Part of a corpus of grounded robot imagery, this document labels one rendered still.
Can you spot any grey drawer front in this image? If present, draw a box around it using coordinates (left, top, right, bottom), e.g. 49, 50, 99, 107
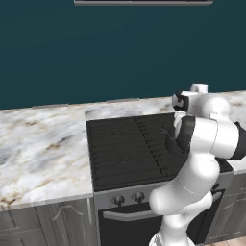
0, 208, 42, 233
224, 172, 246, 197

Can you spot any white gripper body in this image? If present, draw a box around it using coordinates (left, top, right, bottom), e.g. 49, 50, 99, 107
173, 111, 185, 130

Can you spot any grey oven control panel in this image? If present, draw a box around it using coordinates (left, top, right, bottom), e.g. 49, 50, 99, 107
93, 171, 235, 211

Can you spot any black oven door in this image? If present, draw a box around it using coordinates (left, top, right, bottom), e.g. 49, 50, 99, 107
97, 188, 226, 246

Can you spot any black hob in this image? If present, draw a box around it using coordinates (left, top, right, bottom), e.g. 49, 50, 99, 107
86, 111, 234, 193

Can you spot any grey cupboard door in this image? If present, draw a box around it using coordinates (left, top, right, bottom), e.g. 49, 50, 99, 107
35, 198, 98, 246
205, 190, 246, 244
0, 228, 49, 246

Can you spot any grey range hood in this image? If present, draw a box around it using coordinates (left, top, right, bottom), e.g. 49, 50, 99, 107
73, 0, 214, 7

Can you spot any black oven knob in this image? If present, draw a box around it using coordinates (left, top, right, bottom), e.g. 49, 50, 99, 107
112, 194, 126, 207
133, 190, 146, 204

